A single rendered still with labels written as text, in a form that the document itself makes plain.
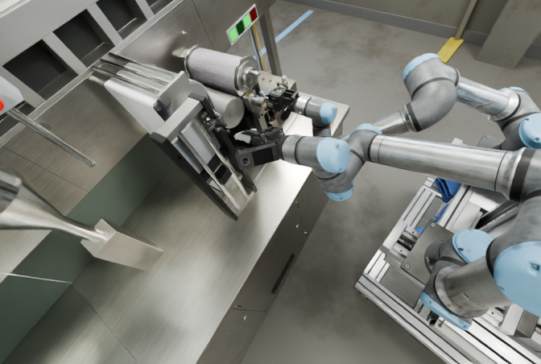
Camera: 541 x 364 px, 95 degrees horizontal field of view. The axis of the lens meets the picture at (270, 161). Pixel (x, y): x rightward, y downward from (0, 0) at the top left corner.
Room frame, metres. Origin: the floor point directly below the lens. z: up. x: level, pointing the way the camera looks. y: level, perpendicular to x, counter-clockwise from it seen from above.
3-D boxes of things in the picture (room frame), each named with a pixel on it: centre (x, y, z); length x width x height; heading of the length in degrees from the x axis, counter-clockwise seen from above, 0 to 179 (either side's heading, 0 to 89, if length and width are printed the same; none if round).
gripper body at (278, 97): (0.75, -0.15, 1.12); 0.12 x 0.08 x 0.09; 40
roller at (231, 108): (0.82, 0.14, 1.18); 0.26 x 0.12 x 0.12; 40
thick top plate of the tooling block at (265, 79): (1.04, -0.06, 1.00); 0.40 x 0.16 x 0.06; 40
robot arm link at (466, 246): (0.03, -0.45, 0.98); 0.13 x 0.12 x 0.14; 123
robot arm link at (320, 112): (0.63, -0.25, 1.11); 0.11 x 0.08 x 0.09; 40
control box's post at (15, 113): (0.47, 0.42, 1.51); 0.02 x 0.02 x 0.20
